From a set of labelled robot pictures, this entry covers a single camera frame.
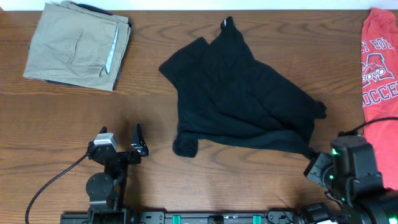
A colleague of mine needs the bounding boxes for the black polo shirt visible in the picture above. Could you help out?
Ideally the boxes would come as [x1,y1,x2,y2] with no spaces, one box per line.
[159,17,326,158]

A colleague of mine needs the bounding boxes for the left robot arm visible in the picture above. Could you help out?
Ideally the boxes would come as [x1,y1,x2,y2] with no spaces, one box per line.
[86,123,149,224]

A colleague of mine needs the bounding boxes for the folded khaki pants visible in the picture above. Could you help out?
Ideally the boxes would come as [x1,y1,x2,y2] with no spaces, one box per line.
[22,0,131,92]

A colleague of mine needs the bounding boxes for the red printed t-shirt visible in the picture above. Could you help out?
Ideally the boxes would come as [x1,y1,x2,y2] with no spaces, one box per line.
[361,8,397,190]

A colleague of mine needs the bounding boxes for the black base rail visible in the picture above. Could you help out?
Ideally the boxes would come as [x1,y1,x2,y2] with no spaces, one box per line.
[60,209,313,224]

